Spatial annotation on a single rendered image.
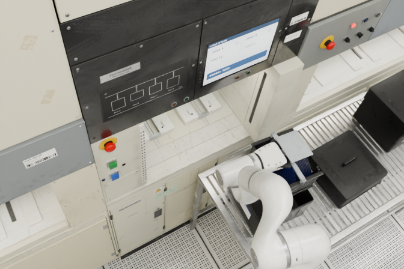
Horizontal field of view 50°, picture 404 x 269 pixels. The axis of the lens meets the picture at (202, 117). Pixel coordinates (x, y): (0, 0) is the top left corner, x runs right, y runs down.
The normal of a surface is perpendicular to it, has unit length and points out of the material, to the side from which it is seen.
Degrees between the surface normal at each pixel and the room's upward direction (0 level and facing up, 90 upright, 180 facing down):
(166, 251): 0
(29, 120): 90
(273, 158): 4
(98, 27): 90
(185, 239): 0
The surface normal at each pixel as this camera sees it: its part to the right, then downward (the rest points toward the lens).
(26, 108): 0.51, 0.74
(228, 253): 0.08, -0.54
